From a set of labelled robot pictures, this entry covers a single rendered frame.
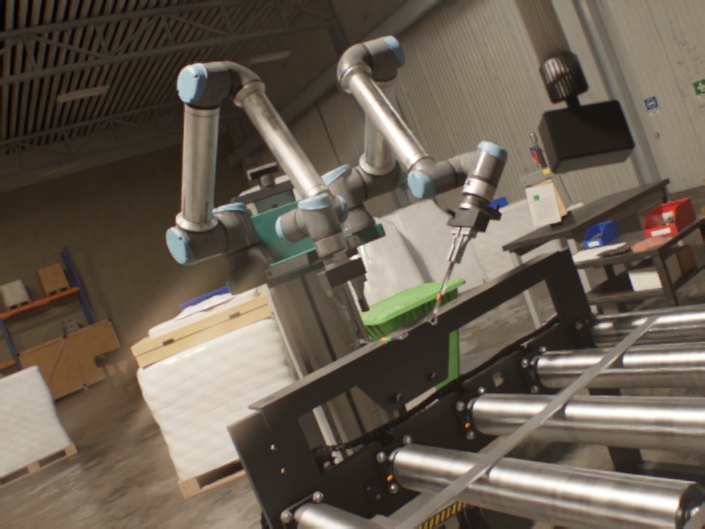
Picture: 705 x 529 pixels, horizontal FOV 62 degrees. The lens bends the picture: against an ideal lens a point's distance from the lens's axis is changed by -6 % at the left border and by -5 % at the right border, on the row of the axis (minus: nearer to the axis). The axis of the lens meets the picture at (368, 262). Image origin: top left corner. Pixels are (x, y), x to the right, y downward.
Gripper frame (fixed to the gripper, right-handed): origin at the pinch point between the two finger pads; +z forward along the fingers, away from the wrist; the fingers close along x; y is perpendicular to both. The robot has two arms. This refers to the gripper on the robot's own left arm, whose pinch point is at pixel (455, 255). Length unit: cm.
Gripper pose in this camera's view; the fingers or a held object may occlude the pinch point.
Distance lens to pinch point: 175.5
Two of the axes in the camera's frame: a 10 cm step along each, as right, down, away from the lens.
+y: -8.2, -3.5, -4.5
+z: -3.6, 9.3, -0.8
